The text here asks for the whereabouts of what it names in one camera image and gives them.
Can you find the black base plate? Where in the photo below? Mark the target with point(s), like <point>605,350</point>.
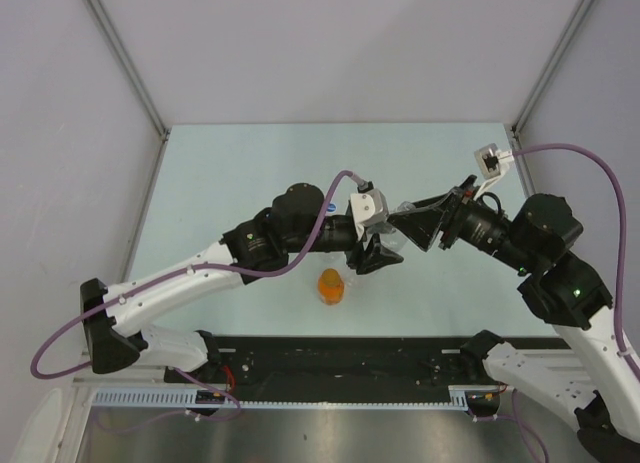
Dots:
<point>243,361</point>

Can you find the right aluminium frame post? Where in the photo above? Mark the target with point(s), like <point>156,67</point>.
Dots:
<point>570,32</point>

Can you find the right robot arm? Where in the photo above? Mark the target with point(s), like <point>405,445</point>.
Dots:
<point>560,289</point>

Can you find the left aluminium frame post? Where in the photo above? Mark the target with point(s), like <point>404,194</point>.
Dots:
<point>107,28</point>

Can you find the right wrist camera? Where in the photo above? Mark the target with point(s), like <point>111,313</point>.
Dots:
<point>494,164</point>

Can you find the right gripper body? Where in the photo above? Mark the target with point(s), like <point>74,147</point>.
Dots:
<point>455,213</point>

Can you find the aluminium frame post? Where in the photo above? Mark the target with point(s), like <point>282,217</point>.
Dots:
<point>570,32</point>
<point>107,28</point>

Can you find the slotted cable duct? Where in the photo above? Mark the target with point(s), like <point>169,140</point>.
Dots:
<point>193,399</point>

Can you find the orange bottle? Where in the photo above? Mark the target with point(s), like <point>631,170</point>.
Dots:
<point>331,287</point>

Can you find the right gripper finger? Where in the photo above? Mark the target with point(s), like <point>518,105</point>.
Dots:
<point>438,205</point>
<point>421,226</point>

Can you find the clear plastic bottle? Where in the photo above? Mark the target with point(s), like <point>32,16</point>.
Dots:
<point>391,239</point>

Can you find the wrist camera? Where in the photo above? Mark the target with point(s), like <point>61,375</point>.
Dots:
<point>494,164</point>
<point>367,209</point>

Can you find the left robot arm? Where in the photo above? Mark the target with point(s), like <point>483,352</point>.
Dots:
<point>119,325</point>

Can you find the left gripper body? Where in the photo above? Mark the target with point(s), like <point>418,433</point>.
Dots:
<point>354,256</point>

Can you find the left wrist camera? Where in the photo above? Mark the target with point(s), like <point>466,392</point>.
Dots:
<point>367,209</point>

